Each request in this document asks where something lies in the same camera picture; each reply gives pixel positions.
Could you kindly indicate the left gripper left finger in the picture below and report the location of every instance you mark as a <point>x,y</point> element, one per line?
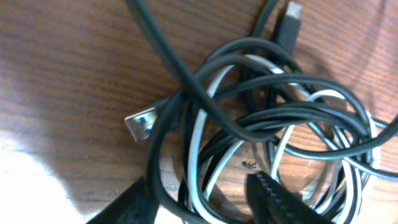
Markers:
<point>135,205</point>

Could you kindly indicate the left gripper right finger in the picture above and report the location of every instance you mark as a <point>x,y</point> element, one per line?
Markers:
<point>272,203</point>

